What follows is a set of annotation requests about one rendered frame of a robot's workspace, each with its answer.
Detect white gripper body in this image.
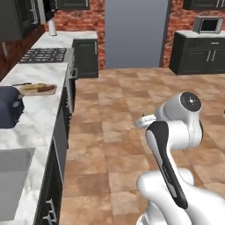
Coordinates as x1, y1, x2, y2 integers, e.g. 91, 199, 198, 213
134, 114, 158, 129

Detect grey fridge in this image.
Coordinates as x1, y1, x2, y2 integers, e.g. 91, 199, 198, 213
104, 0, 171, 70

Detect dark under-counter cupboards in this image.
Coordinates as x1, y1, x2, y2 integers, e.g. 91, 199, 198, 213
33, 86, 70, 225

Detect brown sausage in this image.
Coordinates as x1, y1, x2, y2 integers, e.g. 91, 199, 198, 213
37, 84, 57, 93

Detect wooden cutting board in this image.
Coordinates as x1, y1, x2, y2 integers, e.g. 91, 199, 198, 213
18, 83, 58, 98

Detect silver oven front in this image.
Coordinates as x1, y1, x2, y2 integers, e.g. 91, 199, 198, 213
64, 47, 79, 119

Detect dark base cupboard run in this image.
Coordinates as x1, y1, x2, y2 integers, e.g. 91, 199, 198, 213
169, 30, 225, 76

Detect dark corner base cupboard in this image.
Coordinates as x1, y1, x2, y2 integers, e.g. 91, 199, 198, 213
72, 38, 99, 79

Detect silver microwave oven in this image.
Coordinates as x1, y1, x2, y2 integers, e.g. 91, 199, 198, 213
192, 15, 225, 35

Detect yellow bread loaf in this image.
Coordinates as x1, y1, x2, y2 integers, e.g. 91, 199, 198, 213
22, 83, 48, 91

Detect black gas hob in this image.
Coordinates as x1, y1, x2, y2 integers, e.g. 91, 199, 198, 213
18, 47, 68, 64

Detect white paper towel roll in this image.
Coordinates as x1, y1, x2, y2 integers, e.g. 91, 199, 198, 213
47, 18, 58, 37

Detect dark blue toaster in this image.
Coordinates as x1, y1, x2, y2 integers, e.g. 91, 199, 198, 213
0, 85, 25, 129

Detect grey sink basin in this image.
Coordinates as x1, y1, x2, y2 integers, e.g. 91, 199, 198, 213
0, 147, 36, 222

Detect oven door handle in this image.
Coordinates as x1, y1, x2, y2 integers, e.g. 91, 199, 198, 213
69, 67, 79, 80

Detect black handled knife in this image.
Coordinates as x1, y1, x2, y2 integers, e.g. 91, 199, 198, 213
11, 82, 33, 88

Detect dark wall cupboard run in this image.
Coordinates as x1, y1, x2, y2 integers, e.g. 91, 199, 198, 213
182, 0, 225, 11

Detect silver drawer handle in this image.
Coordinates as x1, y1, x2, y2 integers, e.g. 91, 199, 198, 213
42, 198, 59, 225

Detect dark glass wall cupboards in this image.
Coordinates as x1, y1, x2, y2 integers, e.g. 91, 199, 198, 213
0, 0, 47, 43

